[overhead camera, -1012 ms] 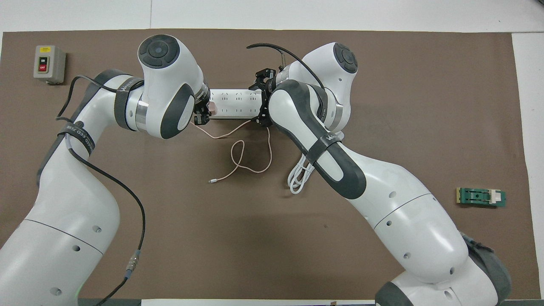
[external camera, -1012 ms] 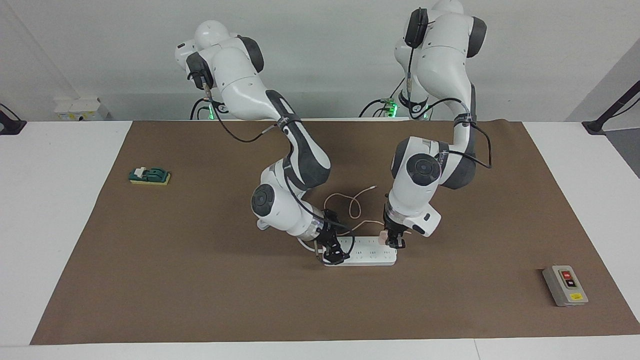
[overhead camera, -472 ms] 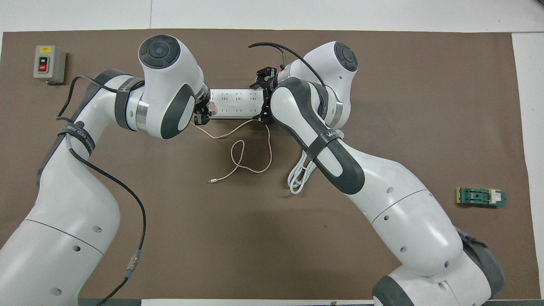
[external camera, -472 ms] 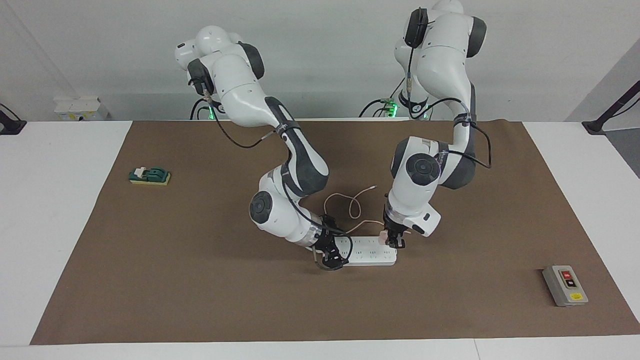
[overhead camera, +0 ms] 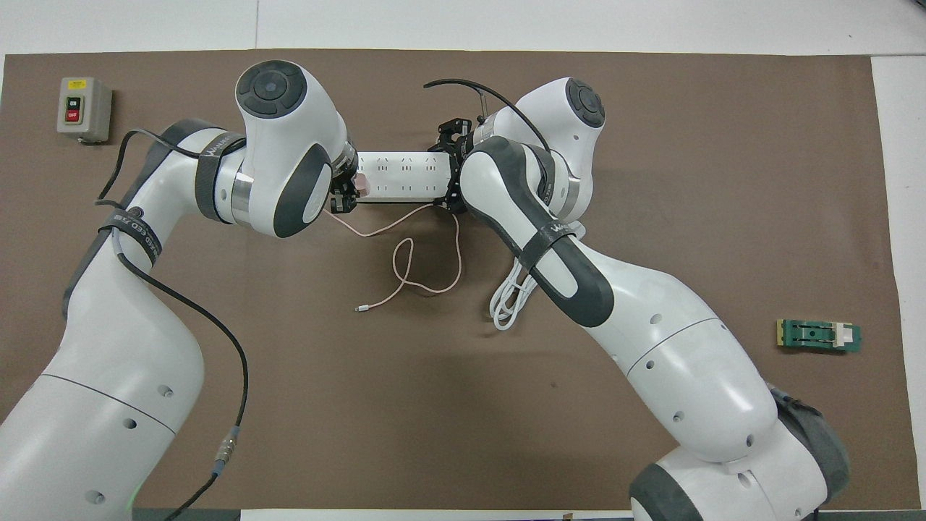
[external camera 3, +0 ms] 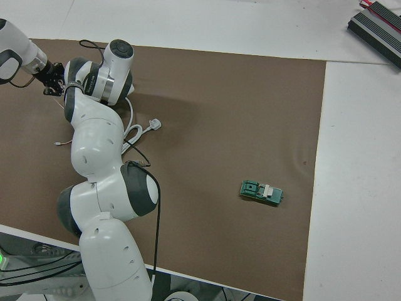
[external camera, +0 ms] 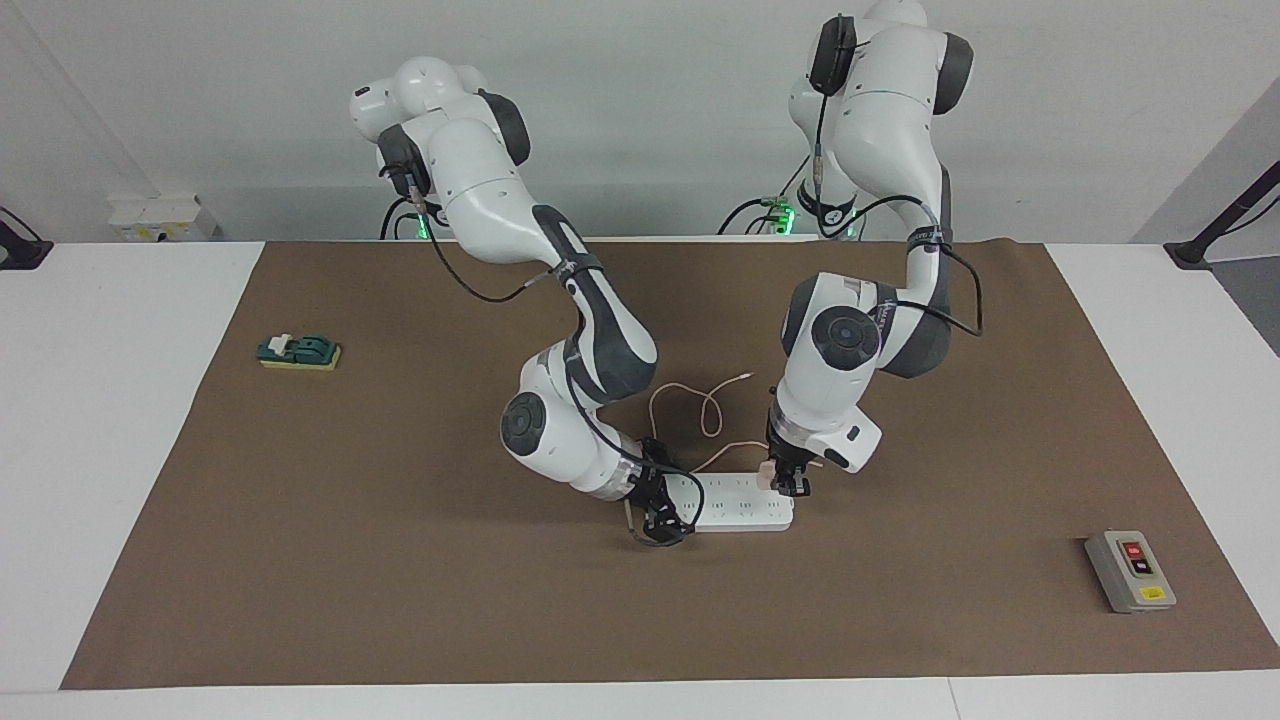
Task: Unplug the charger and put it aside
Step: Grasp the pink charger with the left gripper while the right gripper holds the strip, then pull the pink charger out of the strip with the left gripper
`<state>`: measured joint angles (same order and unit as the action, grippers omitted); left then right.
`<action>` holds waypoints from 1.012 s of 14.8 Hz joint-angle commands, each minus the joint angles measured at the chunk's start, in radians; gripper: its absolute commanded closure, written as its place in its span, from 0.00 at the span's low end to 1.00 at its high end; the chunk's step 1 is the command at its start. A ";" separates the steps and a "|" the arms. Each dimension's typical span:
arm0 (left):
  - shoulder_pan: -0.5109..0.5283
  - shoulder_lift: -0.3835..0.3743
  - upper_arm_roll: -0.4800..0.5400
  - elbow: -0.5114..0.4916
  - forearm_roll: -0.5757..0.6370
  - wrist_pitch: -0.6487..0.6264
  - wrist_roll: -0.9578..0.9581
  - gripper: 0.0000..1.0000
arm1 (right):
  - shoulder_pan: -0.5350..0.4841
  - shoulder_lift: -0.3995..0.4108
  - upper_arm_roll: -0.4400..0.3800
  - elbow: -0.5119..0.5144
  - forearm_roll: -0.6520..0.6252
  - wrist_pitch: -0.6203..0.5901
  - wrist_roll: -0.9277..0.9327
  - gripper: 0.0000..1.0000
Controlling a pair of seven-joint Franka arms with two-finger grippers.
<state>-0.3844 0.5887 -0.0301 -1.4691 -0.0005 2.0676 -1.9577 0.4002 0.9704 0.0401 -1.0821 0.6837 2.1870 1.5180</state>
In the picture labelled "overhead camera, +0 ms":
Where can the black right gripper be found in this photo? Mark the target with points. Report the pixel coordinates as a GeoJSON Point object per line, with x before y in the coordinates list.
{"type": "Point", "coordinates": [456, 170]}

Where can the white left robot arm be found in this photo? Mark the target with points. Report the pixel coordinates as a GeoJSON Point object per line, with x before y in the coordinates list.
{"type": "Point", "coordinates": [123, 340]}

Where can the green knife switch block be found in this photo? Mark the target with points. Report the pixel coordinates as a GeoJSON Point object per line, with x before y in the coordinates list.
{"type": "Point", "coordinates": [814, 336]}

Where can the white power strip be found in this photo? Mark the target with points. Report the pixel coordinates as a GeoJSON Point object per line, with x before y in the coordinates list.
{"type": "Point", "coordinates": [401, 176]}

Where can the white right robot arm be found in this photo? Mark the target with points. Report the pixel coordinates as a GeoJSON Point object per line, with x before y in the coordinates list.
{"type": "Point", "coordinates": [680, 362]}

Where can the grey on-off switch box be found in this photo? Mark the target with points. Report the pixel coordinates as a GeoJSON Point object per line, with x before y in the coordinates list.
{"type": "Point", "coordinates": [83, 108]}

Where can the brown table mat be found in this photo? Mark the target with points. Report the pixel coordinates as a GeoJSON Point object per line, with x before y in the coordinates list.
{"type": "Point", "coordinates": [405, 405]}

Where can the pink charger adapter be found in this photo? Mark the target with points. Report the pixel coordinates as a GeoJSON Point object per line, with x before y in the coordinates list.
{"type": "Point", "coordinates": [362, 185]}

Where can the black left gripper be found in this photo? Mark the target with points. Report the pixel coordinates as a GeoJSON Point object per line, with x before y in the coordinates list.
{"type": "Point", "coordinates": [342, 195]}

